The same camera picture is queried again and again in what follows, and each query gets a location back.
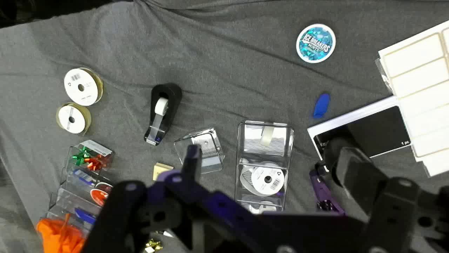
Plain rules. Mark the large gold ribbon spool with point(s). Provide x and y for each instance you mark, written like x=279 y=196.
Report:
x=81 y=85

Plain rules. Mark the purple umbrella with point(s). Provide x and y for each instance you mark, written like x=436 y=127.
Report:
x=323 y=189

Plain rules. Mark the grey tablecloth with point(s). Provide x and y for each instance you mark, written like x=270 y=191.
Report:
x=234 y=56

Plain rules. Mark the black box with white edge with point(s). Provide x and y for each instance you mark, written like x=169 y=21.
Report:
x=380 y=130

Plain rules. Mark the clear box with red ribbon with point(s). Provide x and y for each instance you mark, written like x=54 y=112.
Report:
x=86 y=184

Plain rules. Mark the round blue tin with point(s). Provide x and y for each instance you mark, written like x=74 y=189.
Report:
x=316 y=42

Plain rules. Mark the clear box of gift bows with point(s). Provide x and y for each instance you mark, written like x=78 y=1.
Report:
x=100 y=149

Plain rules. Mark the shiny yellow gift bow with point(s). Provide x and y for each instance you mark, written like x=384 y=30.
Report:
x=152 y=244

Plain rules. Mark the small blue plastic clip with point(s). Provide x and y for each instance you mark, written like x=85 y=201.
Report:
x=321 y=104

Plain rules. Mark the clear box with blue ribbon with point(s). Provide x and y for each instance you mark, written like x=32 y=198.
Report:
x=71 y=212

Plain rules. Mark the red gift bow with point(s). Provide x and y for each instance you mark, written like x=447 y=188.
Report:
x=98 y=163

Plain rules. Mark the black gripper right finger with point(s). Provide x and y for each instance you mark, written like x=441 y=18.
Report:
x=391 y=205

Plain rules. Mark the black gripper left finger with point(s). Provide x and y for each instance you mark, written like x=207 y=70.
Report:
x=127 y=210

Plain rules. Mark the black tape dispenser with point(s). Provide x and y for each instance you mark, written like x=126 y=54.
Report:
x=163 y=109

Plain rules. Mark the small clear plastic container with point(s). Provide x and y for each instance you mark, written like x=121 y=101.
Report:
x=208 y=141

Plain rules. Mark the white ribbon spool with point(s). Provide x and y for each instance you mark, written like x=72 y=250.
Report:
x=264 y=177

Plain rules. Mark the green gift bow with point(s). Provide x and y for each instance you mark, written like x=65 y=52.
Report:
x=81 y=153

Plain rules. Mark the small gold ribbon spool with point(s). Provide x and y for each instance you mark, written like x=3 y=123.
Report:
x=72 y=118

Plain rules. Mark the large clear plastic clamshell container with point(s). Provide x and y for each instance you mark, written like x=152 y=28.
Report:
x=264 y=156

